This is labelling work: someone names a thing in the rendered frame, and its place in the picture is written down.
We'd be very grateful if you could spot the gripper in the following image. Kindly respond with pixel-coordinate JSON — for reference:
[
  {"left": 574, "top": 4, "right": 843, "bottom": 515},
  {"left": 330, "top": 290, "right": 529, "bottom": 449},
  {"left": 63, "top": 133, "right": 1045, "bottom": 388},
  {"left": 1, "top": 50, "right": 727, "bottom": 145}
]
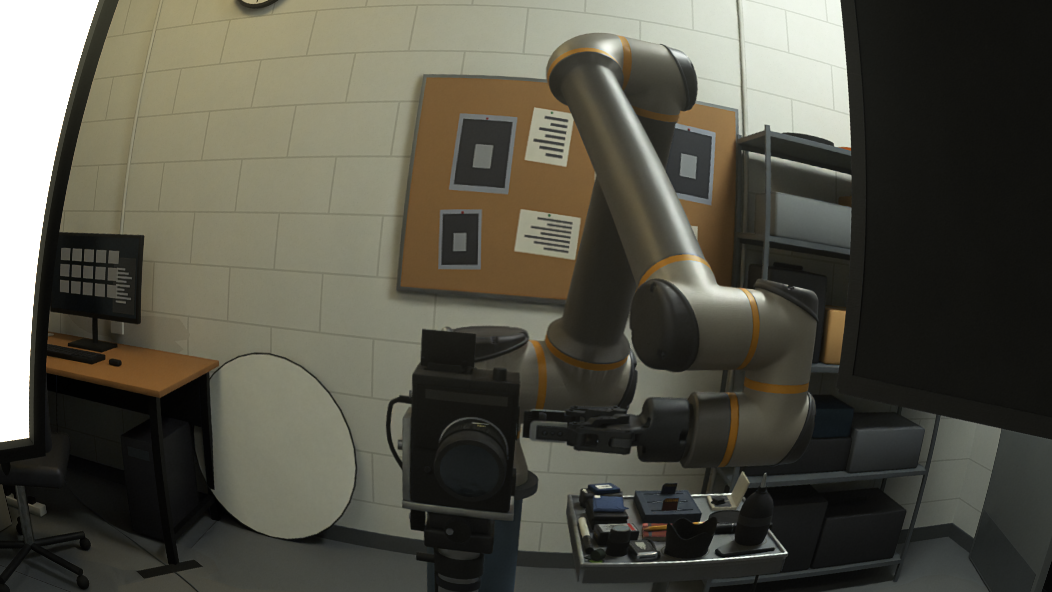
[{"left": 523, "top": 406, "right": 647, "bottom": 455}]

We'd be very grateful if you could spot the dark blue card rack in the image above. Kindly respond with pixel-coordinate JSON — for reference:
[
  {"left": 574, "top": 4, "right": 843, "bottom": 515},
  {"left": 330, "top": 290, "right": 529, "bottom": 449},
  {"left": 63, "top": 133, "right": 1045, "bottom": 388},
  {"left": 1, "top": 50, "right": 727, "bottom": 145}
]
[{"left": 633, "top": 488, "right": 703, "bottom": 525}]

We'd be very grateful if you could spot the blue battery pack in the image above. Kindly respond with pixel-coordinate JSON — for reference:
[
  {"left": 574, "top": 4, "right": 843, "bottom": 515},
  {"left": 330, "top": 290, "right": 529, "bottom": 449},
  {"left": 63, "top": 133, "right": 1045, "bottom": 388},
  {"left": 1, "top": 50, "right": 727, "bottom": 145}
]
[{"left": 579, "top": 483, "right": 631, "bottom": 527}]

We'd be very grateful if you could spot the black viewfinder hood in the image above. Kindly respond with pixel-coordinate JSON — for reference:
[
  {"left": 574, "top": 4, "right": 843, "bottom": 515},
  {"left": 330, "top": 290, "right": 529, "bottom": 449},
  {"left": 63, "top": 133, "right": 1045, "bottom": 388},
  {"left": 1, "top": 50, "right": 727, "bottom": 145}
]
[{"left": 421, "top": 328, "right": 476, "bottom": 374}]

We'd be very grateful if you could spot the small black box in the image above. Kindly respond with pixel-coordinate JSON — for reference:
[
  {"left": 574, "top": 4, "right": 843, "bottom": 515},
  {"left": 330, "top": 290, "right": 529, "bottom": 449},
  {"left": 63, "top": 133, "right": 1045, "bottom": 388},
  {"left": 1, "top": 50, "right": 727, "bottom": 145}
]
[{"left": 593, "top": 522, "right": 635, "bottom": 557}]

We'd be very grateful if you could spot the black tripod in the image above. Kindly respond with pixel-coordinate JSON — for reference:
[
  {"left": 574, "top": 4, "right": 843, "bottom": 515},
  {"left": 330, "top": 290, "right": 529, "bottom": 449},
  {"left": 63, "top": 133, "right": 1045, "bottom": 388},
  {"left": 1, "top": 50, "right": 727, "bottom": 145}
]
[{"left": 409, "top": 502, "right": 517, "bottom": 592}]

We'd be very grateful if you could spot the black lens hood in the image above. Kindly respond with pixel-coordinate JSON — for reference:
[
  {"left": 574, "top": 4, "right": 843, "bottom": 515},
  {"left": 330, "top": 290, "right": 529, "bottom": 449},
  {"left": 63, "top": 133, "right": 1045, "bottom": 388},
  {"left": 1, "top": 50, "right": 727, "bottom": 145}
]
[{"left": 663, "top": 516, "right": 719, "bottom": 559}]

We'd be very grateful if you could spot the cork notice board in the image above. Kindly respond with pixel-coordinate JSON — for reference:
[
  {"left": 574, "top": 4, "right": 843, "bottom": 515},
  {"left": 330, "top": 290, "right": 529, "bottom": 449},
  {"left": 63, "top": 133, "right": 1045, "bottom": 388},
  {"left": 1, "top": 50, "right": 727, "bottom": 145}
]
[{"left": 396, "top": 73, "right": 740, "bottom": 308}]

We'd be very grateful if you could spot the grey metal tray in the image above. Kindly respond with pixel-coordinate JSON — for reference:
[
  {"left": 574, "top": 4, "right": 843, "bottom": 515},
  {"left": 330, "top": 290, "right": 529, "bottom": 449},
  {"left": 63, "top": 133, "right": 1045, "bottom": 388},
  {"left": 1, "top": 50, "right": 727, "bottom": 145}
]
[{"left": 565, "top": 490, "right": 789, "bottom": 586}]

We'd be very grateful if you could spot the black air blower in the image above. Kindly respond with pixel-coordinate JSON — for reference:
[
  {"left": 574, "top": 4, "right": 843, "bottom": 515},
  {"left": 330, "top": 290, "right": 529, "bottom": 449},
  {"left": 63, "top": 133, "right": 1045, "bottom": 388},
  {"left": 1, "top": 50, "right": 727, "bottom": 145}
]
[{"left": 733, "top": 484, "right": 776, "bottom": 549}]

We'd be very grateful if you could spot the white round reflector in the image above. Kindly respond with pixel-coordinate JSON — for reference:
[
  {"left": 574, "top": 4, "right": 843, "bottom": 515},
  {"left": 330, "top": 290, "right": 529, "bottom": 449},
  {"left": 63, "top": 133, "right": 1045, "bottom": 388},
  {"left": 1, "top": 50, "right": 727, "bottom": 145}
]
[{"left": 195, "top": 352, "right": 360, "bottom": 542}]

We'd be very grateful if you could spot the tan cardboard box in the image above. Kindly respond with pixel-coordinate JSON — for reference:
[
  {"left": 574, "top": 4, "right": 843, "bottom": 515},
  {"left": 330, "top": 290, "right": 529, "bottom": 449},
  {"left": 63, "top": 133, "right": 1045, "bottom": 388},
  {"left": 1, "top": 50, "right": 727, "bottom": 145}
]
[{"left": 821, "top": 308, "right": 849, "bottom": 365}]

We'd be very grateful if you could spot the metal shelf unit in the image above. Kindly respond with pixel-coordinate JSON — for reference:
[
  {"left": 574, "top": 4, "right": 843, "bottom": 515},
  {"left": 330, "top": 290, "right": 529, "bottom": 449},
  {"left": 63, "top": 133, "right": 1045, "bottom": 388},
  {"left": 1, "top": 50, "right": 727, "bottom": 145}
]
[{"left": 705, "top": 124, "right": 943, "bottom": 587}]

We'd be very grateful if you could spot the black storage case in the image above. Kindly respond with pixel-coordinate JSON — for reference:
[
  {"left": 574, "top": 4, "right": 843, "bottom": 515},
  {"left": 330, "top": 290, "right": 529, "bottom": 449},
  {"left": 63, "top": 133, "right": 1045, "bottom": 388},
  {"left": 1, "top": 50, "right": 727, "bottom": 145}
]
[{"left": 809, "top": 488, "right": 907, "bottom": 570}]

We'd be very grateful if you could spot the light grey case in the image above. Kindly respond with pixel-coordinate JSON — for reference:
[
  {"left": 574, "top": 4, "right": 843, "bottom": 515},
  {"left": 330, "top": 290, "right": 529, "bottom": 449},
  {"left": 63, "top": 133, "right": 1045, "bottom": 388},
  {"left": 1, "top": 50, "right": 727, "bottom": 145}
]
[{"left": 772, "top": 190, "right": 853, "bottom": 250}]

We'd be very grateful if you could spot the grey storage box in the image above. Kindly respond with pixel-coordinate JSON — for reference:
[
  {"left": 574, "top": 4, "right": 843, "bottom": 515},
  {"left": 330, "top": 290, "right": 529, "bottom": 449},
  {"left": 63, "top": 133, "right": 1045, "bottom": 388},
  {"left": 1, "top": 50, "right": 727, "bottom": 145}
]
[{"left": 846, "top": 410, "right": 927, "bottom": 475}]

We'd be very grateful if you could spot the black computer tower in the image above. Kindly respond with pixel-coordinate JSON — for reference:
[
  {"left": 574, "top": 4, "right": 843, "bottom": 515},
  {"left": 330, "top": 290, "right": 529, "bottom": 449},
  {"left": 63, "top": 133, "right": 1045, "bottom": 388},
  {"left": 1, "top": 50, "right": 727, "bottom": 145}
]
[{"left": 122, "top": 415, "right": 204, "bottom": 541}]

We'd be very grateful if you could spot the wooden desk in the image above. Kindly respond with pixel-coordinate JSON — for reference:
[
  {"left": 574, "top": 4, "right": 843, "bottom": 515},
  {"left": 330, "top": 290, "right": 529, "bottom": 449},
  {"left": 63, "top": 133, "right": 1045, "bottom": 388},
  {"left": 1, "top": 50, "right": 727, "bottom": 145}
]
[{"left": 45, "top": 331, "right": 222, "bottom": 567}]

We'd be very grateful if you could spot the black flag panel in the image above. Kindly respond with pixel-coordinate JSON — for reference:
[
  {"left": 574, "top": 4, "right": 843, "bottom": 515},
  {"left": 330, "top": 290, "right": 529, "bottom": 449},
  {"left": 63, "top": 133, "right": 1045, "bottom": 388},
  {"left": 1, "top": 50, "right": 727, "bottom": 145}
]
[{"left": 838, "top": 0, "right": 1052, "bottom": 441}]

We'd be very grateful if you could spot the black computer monitor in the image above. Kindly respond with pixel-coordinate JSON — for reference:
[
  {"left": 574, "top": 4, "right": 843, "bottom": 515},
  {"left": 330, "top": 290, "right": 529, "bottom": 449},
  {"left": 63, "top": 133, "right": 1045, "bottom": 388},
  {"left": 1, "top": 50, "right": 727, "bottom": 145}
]
[{"left": 50, "top": 232, "right": 146, "bottom": 354}]

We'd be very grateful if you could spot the black keyboard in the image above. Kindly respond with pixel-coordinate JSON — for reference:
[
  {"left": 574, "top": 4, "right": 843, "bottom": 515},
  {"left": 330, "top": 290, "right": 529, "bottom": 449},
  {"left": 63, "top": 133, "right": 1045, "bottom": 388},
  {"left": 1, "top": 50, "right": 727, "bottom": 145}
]
[{"left": 45, "top": 344, "right": 107, "bottom": 366}]

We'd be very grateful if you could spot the black office chair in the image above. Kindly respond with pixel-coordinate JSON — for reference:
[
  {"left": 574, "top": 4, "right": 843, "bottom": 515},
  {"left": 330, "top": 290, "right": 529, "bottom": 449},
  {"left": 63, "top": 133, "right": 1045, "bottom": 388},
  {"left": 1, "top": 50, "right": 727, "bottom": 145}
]
[{"left": 0, "top": 458, "right": 93, "bottom": 590}]

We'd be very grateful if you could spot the white softbox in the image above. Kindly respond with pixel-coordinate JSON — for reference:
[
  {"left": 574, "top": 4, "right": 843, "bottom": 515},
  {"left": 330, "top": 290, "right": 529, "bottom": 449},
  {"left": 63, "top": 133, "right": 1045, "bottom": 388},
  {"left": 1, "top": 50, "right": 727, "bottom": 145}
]
[{"left": 0, "top": 0, "right": 125, "bottom": 464}]

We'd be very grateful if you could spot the black camera lens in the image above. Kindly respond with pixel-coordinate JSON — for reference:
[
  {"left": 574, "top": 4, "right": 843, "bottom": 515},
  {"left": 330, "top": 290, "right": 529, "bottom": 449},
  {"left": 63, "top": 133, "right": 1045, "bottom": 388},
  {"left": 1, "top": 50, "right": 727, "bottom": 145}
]
[{"left": 433, "top": 416, "right": 512, "bottom": 504}]

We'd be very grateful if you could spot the black camera body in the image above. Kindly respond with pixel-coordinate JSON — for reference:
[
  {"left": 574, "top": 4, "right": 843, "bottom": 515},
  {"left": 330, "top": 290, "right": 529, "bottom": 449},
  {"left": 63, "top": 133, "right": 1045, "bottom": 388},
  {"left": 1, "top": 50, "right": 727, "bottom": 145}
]
[{"left": 406, "top": 361, "right": 522, "bottom": 519}]

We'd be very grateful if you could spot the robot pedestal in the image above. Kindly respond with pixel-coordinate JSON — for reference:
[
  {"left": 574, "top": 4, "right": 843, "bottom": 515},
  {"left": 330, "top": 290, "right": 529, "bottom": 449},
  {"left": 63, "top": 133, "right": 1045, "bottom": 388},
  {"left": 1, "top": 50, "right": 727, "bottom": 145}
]
[{"left": 491, "top": 468, "right": 541, "bottom": 589}]

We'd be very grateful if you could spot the black camera strap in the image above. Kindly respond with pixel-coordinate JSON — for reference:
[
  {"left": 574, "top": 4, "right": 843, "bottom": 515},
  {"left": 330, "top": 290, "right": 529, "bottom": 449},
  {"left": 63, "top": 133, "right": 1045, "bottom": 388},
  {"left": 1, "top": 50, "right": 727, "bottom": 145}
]
[{"left": 386, "top": 395, "right": 413, "bottom": 471}]

